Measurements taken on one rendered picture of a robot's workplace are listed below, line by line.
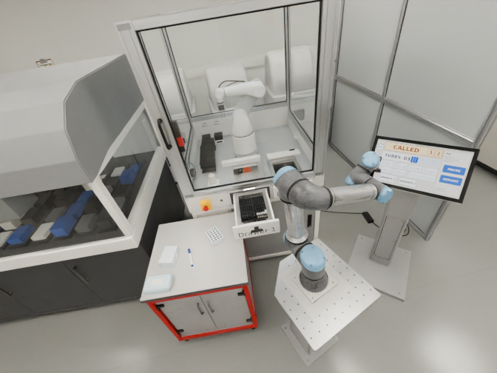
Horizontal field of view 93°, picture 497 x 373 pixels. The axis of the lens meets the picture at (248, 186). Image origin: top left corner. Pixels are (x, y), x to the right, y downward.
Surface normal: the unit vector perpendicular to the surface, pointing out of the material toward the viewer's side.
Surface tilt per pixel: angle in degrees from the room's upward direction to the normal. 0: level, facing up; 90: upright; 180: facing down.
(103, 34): 90
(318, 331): 0
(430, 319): 1
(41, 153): 69
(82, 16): 90
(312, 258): 7
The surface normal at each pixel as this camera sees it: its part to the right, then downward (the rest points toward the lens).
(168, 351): -0.13, -0.77
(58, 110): -0.03, -0.18
